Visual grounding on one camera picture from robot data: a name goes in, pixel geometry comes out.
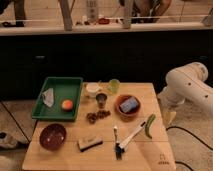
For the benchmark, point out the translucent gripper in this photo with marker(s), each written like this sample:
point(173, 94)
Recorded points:
point(168, 116)

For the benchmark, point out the black whiteboard eraser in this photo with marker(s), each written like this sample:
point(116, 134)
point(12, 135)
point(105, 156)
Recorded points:
point(89, 142)

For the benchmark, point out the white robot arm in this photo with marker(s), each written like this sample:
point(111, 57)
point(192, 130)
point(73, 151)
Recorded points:
point(185, 82)

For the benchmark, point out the blue sponge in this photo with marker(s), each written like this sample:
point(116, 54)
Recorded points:
point(129, 104)

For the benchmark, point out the brown clay bowl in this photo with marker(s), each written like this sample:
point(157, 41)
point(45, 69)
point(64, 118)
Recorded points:
point(129, 115)

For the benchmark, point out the black white brush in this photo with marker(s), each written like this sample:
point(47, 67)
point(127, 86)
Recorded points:
point(117, 148)

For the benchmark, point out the green translucent cup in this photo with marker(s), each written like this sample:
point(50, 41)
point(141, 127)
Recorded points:
point(113, 86)

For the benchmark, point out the small metal cup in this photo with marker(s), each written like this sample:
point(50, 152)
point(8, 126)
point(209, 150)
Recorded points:
point(101, 99)

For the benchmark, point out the brown dried fruit cluster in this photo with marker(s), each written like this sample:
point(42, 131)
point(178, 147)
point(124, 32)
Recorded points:
point(94, 116)

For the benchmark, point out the white ceramic cup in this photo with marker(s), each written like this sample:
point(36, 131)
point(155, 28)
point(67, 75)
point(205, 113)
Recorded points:
point(92, 89)

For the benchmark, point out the orange fruit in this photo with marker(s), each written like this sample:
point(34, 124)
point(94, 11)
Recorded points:
point(67, 105)

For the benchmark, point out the green plastic tray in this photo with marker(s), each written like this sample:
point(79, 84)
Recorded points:
point(64, 88)

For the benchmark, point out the dark red bowl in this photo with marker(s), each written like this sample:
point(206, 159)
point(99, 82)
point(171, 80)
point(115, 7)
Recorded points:
point(52, 136)

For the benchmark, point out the crumpled grey paper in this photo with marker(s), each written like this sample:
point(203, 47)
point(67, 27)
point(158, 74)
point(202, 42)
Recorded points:
point(48, 97)

